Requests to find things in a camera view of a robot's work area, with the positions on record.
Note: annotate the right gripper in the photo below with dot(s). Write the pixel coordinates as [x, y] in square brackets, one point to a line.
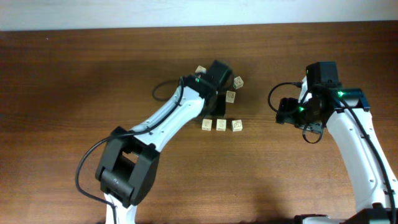
[285, 111]

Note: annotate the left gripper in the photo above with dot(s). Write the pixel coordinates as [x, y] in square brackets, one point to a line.
[219, 109]

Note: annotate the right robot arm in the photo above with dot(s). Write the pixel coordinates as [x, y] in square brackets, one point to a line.
[325, 105]

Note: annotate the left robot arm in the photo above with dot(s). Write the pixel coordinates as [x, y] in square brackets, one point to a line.
[129, 162]

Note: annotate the plain wooden block right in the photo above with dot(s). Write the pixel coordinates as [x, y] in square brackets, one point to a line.
[230, 96]

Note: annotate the green edged block right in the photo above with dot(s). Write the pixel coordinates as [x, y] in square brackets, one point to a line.
[238, 83]

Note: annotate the wooden block red top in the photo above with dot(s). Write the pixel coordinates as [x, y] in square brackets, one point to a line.
[200, 69]

